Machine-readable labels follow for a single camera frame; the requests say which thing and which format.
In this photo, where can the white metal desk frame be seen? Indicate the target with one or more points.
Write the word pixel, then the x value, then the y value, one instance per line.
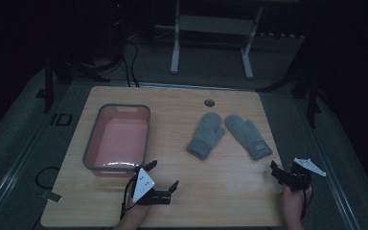
pixel 211 25

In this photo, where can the black tripod stand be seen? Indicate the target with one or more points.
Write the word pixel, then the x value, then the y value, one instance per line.
pixel 303 83
pixel 73 68

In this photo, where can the plain grey mitten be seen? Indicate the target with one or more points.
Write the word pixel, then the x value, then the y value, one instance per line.
pixel 206 135

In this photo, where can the grey tape piece on floor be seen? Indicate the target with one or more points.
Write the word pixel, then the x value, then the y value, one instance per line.
pixel 51 196

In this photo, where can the grey mitten with label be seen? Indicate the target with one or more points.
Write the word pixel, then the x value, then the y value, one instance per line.
pixel 247 135

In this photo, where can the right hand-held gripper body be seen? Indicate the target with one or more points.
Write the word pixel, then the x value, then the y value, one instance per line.
pixel 300 174

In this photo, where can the person's right hand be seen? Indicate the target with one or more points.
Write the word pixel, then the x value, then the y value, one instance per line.
pixel 295 201

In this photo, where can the person's left hand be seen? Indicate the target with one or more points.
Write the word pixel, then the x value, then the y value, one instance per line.
pixel 134 210

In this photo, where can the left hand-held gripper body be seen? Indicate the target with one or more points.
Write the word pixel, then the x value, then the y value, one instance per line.
pixel 143 184

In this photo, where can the pink basin with grey rim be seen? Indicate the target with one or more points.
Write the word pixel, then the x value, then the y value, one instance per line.
pixel 118 140

